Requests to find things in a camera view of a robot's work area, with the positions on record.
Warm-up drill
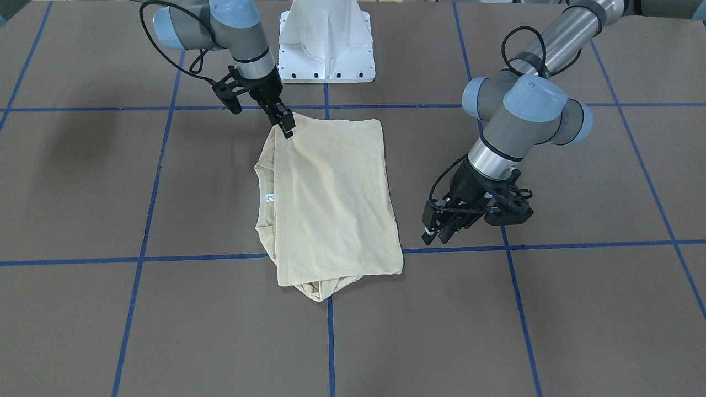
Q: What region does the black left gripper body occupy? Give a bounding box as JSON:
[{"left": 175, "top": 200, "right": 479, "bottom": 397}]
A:
[{"left": 424, "top": 157, "right": 497, "bottom": 235}]

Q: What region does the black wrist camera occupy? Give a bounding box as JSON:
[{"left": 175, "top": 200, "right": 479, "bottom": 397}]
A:
[
  {"left": 481, "top": 168, "right": 533, "bottom": 226},
  {"left": 211, "top": 65, "right": 245, "bottom": 115}
]

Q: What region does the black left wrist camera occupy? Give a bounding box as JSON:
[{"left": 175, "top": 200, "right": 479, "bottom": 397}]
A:
[{"left": 481, "top": 168, "right": 533, "bottom": 226}]

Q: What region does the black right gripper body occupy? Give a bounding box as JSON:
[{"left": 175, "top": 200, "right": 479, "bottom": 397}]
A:
[{"left": 245, "top": 69, "right": 293, "bottom": 130}]

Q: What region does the beige long-sleeve printed shirt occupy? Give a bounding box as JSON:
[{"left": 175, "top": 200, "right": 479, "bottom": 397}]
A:
[{"left": 254, "top": 114, "right": 404, "bottom": 302}]

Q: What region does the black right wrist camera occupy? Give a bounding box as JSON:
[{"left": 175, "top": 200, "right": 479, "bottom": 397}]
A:
[{"left": 211, "top": 65, "right": 245, "bottom": 115}]

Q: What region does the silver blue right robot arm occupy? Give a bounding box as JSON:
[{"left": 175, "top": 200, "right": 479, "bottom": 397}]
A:
[{"left": 147, "top": 1, "right": 295, "bottom": 138}]

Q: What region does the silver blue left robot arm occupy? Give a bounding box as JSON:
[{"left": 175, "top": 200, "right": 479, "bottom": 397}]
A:
[{"left": 421, "top": 1, "right": 628, "bottom": 245}]

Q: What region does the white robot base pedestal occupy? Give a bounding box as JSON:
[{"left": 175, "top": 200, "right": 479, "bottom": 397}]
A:
[{"left": 278, "top": 1, "right": 376, "bottom": 84}]

